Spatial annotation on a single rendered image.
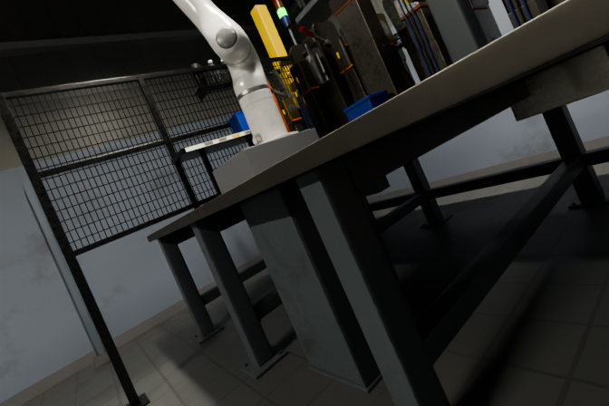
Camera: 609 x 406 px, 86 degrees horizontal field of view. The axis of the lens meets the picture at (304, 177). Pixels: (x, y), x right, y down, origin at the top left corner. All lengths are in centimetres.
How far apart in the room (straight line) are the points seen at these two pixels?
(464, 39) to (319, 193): 54
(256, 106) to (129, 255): 234
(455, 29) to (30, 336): 317
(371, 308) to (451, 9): 73
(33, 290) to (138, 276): 69
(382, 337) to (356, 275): 13
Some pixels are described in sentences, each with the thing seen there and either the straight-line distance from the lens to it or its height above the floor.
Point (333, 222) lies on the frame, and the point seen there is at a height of 55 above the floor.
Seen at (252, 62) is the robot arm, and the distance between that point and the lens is 128.
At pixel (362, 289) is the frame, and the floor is 40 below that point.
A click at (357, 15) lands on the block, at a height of 103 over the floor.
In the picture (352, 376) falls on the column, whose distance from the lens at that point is 117.
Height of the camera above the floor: 66
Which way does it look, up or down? level
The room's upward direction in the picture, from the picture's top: 24 degrees counter-clockwise
